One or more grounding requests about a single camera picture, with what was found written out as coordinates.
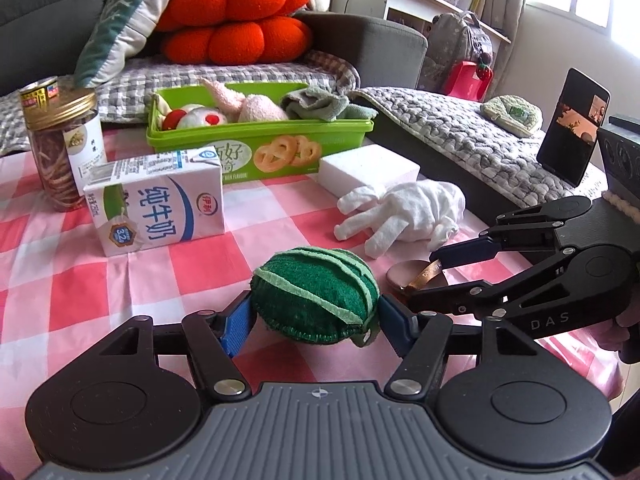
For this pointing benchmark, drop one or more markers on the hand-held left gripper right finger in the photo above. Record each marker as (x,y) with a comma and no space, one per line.
(395,327)

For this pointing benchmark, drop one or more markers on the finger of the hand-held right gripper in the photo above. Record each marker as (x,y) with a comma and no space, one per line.
(450,301)
(467,252)

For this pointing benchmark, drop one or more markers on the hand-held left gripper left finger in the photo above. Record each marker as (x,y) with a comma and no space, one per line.
(235,325)

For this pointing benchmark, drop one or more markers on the brown powder puff with ribbon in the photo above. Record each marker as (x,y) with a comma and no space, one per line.
(400,275)

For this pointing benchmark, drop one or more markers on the green watermelon plush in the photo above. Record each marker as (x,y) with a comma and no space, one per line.
(310,295)

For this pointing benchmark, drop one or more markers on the green plastic biscuit box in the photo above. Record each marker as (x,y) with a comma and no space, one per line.
(235,160)

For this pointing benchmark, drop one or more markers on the red and white plush toy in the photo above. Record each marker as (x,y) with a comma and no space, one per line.
(200,119)

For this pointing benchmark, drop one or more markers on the green towel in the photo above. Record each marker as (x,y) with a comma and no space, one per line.
(320,102)

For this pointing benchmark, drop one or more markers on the pink plush toy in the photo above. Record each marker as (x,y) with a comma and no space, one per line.
(260,110)

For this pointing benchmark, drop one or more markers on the person's right hand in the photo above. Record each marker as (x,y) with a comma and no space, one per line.
(629,332)

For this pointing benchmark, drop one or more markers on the dark grey ottoman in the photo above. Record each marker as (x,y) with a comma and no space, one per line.
(492,205)

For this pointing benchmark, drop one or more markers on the white glove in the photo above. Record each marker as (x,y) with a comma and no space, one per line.
(415,210)

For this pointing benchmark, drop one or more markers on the grey quilted blanket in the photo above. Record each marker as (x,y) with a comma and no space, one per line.
(450,130)

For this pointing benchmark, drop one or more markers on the black smartphone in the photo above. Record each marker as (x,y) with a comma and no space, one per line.
(570,145)

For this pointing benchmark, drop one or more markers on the white foam block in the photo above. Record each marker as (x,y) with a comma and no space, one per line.
(365,167)

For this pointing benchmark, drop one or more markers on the white milk carton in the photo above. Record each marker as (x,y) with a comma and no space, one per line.
(160,210)

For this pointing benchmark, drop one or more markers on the green quilted pouch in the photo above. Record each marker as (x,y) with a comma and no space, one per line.
(510,112)

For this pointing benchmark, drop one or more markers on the pink checked tablecloth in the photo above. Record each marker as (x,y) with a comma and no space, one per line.
(75,285)

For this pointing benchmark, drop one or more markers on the red bag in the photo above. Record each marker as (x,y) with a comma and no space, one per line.
(467,85)

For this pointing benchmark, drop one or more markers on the strawberry charm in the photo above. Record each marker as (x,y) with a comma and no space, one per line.
(484,71)

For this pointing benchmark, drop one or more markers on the grey backpack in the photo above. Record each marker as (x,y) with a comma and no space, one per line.
(450,45)

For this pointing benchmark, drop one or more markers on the grey sofa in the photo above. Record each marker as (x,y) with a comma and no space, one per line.
(380,45)

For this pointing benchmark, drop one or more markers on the glass jar with gold lid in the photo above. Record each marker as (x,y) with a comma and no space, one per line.
(50,160)

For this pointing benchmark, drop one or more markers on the light patterned curtain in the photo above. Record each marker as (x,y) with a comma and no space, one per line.
(500,5)

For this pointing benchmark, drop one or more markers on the white wooden desk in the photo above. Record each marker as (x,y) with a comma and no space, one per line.
(400,2)

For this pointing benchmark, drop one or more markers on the grey checkered blanket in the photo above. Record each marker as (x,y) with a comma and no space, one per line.
(130,80)

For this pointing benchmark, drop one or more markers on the window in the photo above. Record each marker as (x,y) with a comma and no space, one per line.
(590,0)

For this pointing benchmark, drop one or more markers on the tin can with yellow label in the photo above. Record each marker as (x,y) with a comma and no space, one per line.
(37,92)

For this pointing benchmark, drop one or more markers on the teal and white pillow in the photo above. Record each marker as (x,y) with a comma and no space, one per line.
(125,15)

